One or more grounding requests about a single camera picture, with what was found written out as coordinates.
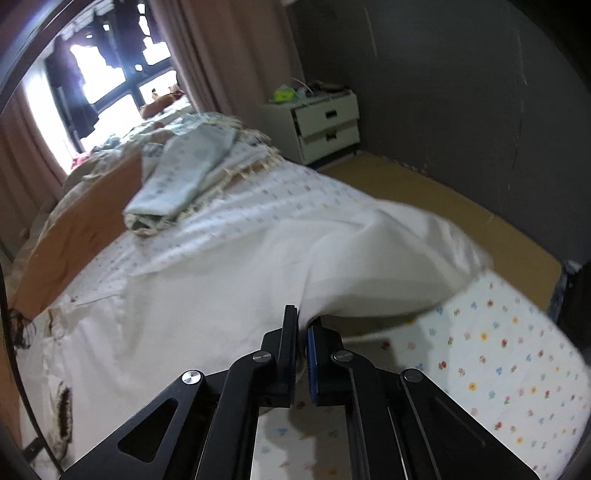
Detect beige rumpled duvet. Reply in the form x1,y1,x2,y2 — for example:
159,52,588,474
29,110,276,242

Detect hanging dark clothes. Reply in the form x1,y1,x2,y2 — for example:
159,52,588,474
44,1,147,139

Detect green item on cabinet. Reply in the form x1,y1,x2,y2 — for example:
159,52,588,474
273,85,297,104

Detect orange blanket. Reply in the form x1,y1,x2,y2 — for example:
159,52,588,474
8,153,141,319

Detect white bedside drawer cabinet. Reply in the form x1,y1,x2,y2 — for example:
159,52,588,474
259,90,361,165

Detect light blue folded pajamas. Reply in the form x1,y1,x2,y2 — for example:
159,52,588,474
123,124,236,235

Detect pink curtain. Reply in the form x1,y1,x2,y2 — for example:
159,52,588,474
148,0,304,128

